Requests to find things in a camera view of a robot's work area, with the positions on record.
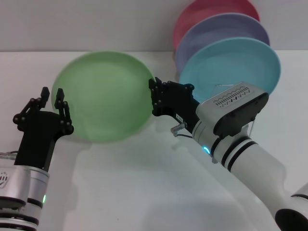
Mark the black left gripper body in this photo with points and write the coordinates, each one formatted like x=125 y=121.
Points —
x=41 y=134

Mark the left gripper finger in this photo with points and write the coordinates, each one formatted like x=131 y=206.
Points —
x=62 y=106
x=36 y=103

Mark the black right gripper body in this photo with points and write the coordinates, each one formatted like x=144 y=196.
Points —
x=178 y=101

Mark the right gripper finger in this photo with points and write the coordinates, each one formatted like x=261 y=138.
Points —
x=155 y=96
x=159 y=83

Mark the green plate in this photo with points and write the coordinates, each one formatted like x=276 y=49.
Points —
x=103 y=96

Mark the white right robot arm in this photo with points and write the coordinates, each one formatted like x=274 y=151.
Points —
x=252 y=163

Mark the red plate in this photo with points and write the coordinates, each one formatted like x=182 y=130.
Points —
x=192 y=21

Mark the turquoise plate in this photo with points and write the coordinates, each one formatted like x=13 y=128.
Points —
x=240 y=62

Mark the purple plate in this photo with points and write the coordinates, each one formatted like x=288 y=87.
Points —
x=216 y=31

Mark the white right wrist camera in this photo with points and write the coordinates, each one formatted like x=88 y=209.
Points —
x=240 y=101

